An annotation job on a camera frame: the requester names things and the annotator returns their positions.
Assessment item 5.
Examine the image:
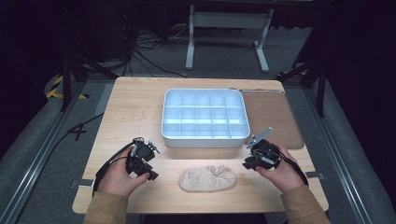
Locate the beige sock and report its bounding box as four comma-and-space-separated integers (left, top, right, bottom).
178, 164, 237, 193

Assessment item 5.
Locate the white metal desk frame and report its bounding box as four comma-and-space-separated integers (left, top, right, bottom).
185, 4, 275, 73

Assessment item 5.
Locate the person's right hand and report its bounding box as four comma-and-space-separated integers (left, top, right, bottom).
255, 142, 307, 194

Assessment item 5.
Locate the black metal stand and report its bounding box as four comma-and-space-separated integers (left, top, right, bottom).
276, 60, 328, 119
60, 52, 120, 112

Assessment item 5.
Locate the black floor cable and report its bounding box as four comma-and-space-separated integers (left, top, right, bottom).
31, 112, 106, 175

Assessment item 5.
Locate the white divided storage box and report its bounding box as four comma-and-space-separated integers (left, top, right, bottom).
161, 88, 251, 148

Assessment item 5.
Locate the grey tape piece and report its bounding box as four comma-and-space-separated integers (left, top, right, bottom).
70, 178, 95, 189
305, 171, 325, 180

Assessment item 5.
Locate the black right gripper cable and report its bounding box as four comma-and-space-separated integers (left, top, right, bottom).
278, 148, 309, 187

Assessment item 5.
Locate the bundle of black cables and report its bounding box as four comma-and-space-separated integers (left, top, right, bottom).
120, 18, 188, 78

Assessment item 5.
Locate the thin metal rod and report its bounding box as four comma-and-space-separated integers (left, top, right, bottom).
229, 88, 286, 95

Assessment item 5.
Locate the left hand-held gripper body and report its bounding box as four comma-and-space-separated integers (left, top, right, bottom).
125, 137, 162, 179

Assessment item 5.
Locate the yellow and black floor tape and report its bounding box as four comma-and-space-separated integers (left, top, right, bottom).
46, 75, 90, 101

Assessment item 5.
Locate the person's left hand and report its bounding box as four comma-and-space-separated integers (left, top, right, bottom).
97, 146, 150, 199

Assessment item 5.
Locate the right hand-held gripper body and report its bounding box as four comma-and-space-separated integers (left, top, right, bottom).
245, 126, 281, 171

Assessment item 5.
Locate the metal floor rail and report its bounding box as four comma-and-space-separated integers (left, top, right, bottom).
0, 82, 87, 224
303, 88, 375, 224

